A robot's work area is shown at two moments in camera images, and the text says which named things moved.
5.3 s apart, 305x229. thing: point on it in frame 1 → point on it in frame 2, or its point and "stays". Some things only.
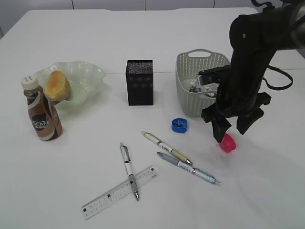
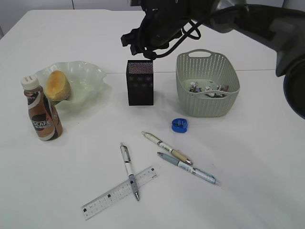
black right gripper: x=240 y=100 → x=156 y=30
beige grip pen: x=166 y=147 stays
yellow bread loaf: x=57 y=88 stays
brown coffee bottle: x=45 y=120 stays
